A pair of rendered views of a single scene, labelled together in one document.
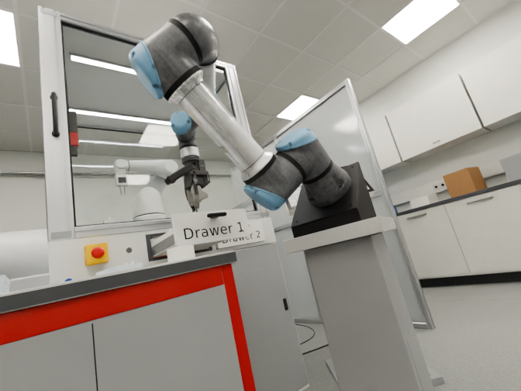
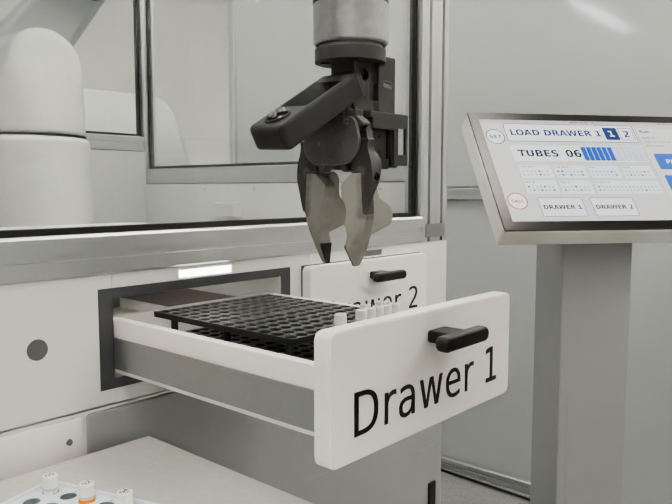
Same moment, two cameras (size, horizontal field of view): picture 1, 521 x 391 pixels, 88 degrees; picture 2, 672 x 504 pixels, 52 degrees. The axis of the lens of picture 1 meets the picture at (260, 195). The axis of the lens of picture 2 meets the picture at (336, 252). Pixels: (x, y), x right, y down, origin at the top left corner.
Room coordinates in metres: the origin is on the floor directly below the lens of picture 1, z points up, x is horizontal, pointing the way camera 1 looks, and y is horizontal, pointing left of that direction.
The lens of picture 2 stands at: (0.35, 0.37, 1.04)
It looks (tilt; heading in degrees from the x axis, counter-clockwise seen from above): 5 degrees down; 351
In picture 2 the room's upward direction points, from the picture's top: straight up
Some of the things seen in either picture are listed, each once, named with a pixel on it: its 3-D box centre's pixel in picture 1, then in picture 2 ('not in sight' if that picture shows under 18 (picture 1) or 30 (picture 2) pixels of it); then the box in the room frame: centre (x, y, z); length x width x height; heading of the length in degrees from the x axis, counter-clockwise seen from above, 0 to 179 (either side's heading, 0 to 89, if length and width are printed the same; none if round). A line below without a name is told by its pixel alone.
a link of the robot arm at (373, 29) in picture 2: (189, 155); (348, 30); (1.05, 0.25, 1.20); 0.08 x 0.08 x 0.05
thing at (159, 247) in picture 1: (191, 240); (272, 343); (1.13, 0.32, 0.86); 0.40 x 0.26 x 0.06; 39
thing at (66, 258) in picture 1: (159, 257); (55, 284); (1.61, 0.67, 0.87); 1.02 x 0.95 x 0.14; 129
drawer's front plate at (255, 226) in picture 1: (240, 233); (370, 293); (1.41, 0.15, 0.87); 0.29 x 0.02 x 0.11; 129
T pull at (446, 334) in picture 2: (215, 216); (451, 336); (0.94, 0.17, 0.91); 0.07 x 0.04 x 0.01; 129
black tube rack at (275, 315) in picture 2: not in sight; (278, 340); (1.12, 0.31, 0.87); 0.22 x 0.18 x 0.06; 39
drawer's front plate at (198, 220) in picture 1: (213, 226); (426, 366); (0.96, 0.19, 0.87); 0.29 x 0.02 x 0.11; 129
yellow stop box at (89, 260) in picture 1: (96, 254); not in sight; (0.99, 0.64, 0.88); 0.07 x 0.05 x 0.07; 129
